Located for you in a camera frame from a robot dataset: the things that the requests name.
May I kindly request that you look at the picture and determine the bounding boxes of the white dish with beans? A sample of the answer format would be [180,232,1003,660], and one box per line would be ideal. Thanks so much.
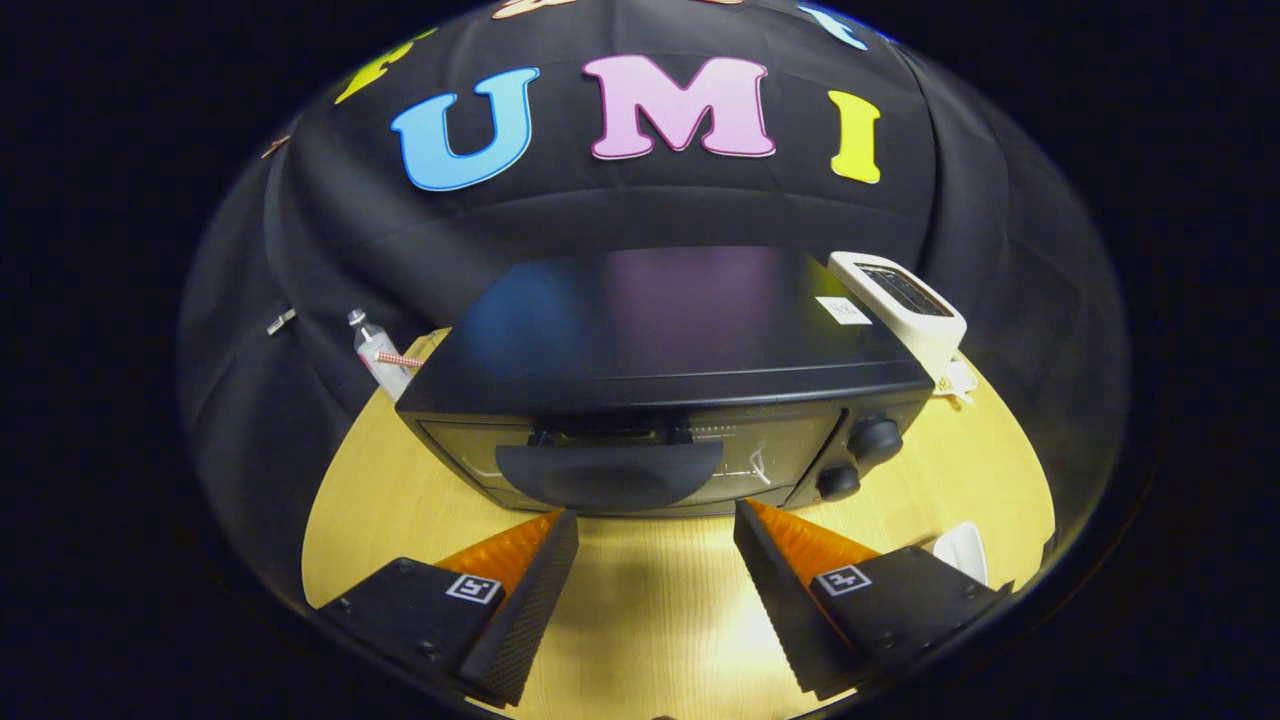
[935,358,979,404]

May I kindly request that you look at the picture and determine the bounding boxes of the clear plastic bottle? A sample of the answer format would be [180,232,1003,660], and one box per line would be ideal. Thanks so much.
[347,309,416,401]

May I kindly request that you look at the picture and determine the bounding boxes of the white pop-up toaster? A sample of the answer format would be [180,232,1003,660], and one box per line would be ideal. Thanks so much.
[827,251,968,386]

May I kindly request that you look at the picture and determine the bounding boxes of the black toaster oven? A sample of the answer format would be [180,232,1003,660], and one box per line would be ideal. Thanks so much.
[395,246,936,518]

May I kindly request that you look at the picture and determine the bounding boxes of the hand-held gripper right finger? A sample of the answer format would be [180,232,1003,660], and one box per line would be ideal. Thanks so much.
[733,498,1011,701]

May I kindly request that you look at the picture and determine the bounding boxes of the white ribbed dish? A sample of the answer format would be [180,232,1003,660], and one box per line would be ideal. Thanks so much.
[925,521,991,588]

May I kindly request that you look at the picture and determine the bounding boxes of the black backdrop cloth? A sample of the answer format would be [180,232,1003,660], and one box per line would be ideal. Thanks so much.
[180,0,1131,601]

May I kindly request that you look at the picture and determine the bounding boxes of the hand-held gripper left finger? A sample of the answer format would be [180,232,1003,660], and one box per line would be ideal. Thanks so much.
[318,508,581,707]

